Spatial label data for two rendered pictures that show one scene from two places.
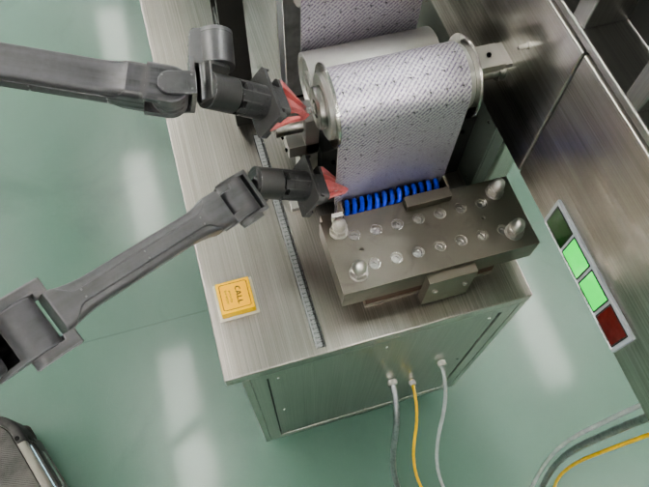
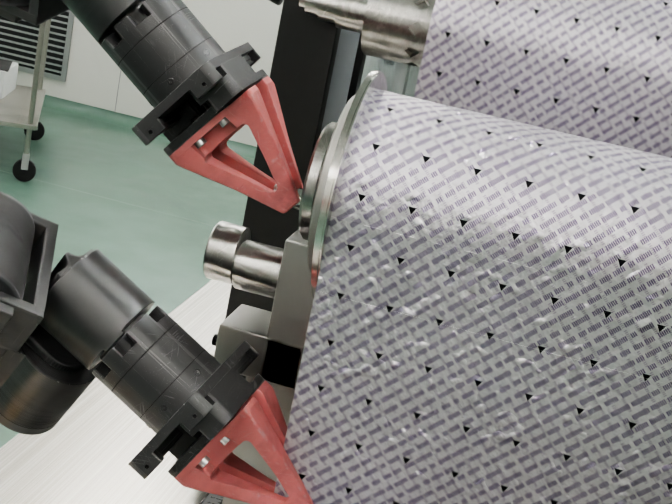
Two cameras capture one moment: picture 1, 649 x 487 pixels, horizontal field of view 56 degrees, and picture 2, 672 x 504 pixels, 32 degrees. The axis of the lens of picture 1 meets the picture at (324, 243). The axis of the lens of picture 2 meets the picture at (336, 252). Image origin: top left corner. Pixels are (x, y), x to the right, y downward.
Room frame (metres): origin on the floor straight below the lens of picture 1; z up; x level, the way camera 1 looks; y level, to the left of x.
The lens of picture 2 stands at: (0.06, -0.33, 1.41)
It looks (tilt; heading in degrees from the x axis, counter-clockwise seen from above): 16 degrees down; 28
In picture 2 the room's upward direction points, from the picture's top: 12 degrees clockwise
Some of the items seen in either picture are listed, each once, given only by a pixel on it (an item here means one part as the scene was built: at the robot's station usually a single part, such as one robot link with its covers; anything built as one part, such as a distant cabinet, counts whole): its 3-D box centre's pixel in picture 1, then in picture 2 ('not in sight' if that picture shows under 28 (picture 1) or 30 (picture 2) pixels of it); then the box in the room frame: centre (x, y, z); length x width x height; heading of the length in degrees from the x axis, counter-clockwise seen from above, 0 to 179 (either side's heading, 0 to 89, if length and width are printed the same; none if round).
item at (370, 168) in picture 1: (394, 164); (477, 487); (0.66, -0.13, 1.11); 0.23 x 0.01 x 0.18; 109
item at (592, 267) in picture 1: (585, 273); not in sight; (0.41, -0.42, 1.19); 0.25 x 0.01 x 0.07; 19
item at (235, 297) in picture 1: (235, 297); not in sight; (0.45, 0.18, 0.91); 0.07 x 0.07 x 0.02; 19
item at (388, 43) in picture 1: (369, 71); not in sight; (0.83, -0.07, 1.18); 0.26 x 0.12 x 0.12; 109
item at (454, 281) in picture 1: (447, 285); not in sight; (0.48, -0.25, 0.97); 0.10 x 0.03 x 0.11; 109
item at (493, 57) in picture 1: (491, 57); not in sight; (0.77, -0.28, 1.28); 0.06 x 0.05 x 0.02; 109
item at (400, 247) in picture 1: (426, 239); not in sight; (0.56, -0.20, 1.00); 0.40 x 0.16 x 0.06; 109
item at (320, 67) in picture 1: (327, 105); (351, 188); (0.68, 0.01, 1.25); 0.15 x 0.01 x 0.15; 19
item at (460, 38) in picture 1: (463, 75); not in sight; (0.76, -0.23, 1.25); 0.15 x 0.01 x 0.15; 19
